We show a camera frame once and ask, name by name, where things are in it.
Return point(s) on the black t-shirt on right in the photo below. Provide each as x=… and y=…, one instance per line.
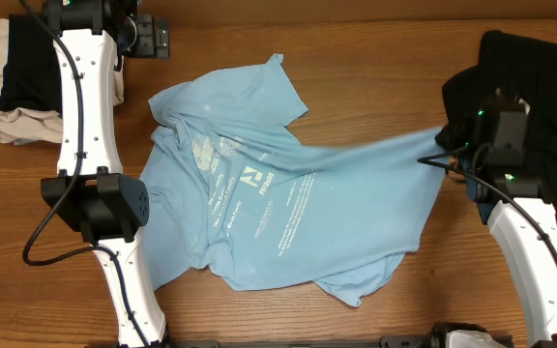
x=519, y=67

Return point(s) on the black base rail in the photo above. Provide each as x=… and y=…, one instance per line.
x=432, y=339

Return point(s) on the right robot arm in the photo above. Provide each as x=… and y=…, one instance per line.
x=517, y=209

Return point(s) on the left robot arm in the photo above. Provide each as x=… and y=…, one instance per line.
x=90, y=191

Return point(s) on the light blue printed t-shirt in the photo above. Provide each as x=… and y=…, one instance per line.
x=232, y=190

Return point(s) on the folded beige garment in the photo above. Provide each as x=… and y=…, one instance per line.
x=24, y=125

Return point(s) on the folded black garment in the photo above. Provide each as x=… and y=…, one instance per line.
x=31, y=76

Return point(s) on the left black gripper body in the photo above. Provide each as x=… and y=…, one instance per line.
x=145, y=45

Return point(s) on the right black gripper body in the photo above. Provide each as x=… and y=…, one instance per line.
x=473, y=145

